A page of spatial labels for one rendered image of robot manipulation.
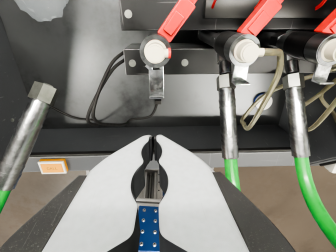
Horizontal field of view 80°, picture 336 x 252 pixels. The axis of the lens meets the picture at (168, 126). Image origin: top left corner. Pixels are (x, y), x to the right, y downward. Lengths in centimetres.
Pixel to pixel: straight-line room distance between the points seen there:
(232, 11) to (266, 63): 10
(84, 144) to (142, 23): 29
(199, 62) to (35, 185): 188
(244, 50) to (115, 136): 38
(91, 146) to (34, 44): 24
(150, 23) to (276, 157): 36
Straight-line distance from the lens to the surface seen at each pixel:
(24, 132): 21
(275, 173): 197
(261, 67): 35
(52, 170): 48
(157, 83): 20
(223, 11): 31
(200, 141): 47
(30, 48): 54
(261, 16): 23
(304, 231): 274
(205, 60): 32
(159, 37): 19
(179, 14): 21
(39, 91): 21
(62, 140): 53
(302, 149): 27
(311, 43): 25
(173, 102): 49
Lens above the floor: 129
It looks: 62 degrees down
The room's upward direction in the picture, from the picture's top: 176 degrees clockwise
